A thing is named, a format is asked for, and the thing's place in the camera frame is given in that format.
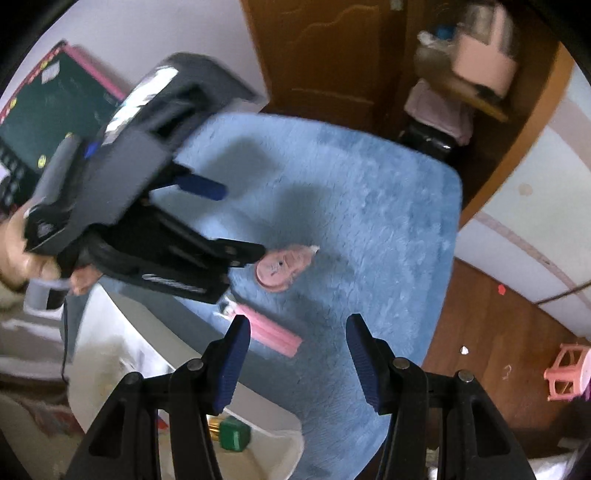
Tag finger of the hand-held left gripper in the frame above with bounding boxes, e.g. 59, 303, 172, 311
88, 208, 267, 305
150, 161, 228, 202

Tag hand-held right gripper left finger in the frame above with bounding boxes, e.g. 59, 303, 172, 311
65, 314, 252, 480

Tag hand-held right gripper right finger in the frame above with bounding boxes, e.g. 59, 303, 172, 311
345, 313, 539, 480

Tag pink ribbed brush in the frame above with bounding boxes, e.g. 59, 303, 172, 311
215, 298, 303, 360

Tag green perfume bottle beige cap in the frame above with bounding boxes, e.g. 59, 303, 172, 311
208, 415, 252, 453

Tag white storage box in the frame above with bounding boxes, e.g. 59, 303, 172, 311
69, 277, 305, 480

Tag person's left hand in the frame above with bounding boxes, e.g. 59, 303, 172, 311
0, 212, 105, 296

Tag blue fluffy mat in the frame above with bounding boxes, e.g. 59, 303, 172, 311
83, 113, 464, 480

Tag wooden door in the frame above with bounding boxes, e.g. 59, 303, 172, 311
240, 0, 407, 134

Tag pink plastic stool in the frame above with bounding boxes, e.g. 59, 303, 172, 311
544, 342, 591, 401

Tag black glossy container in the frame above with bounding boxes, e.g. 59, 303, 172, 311
399, 121, 455, 162

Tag white wardrobe pink stripes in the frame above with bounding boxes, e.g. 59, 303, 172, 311
455, 60, 591, 342

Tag pink folded cloth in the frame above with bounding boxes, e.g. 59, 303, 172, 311
404, 78, 474, 146

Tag white crumpled bag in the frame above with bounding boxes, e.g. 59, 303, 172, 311
413, 30, 458, 70

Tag wooden shelf cabinet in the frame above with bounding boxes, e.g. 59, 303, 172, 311
397, 0, 575, 227

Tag green chalkboard pink frame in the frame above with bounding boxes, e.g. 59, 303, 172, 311
0, 41, 127, 208

